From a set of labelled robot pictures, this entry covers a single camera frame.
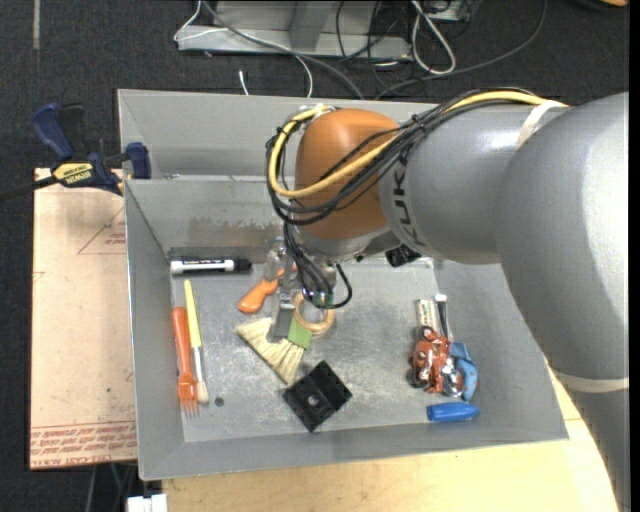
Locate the orange handled tool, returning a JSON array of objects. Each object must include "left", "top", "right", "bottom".
[{"left": 236, "top": 267, "right": 299, "bottom": 315}]

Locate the grey metal bin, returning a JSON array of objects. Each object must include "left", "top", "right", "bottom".
[{"left": 117, "top": 88, "right": 570, "bottom": 482}]

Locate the red toy motorcycle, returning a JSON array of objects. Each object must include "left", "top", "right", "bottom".
[{"left": 406, "top": 325, "right": 466, "bottom": 397}]

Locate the white and green tube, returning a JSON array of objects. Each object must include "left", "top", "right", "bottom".
[{"left": 414, "top": 298, "right": 441, "bottom": 337}]

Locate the black pen with white cap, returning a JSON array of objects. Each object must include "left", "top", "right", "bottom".
[{"left": 433, "top": 292, "right": 454, "bottom": 342}]

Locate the black cylinder on white bracket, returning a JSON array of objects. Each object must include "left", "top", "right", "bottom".
[{"left": 384, "top": 243, "right": 424, "bottom": 269}]

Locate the orange plastic fork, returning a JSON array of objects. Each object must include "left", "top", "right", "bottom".
[{"left": 171, "top": 305, "right": 201, "bottom": 420}]

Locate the blue plastic cap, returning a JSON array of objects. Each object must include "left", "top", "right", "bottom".
[{"left": 425, "top": 401, "right": 482, "bottom": 424}]

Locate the yellow handled paintbrush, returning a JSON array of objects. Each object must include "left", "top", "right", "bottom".
[{"left": 182, "top": 278, "right": 211, "bottom": 405}]

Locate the black square plastic plate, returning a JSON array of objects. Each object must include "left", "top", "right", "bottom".
[{"left": 281, "top": 359, "right": 354, "bottom": 434}]

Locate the black and white marker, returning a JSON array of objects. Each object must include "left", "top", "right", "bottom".
[{"left": 168, "top": 255, "right": 254, "bottom": 277}]

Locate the brown cardboard board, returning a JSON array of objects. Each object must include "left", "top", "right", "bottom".
[{"left": 29, "top": 167, "right": 139, "bottom": 471}]

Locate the pale wooden ring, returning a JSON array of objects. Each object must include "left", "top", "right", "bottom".
[{"left": 292, "top": 292, "right": 337, "bottom": 338}]

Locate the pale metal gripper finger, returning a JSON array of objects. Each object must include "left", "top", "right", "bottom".
[
  {"left": 263, "top": 248, "right": 282, "bottom": 283},
  {"left": 272, "top": 301, "right": 296, "bottom": 339}
]

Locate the blue toy figure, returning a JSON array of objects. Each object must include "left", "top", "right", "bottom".
[{"left": 447, "top": 341, "right": 480, "bottom": 403}]

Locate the green handled straw brush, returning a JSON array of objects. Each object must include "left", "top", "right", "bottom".
[{"left": 235, "top": 317, "right": 314, "bottom": 387}]

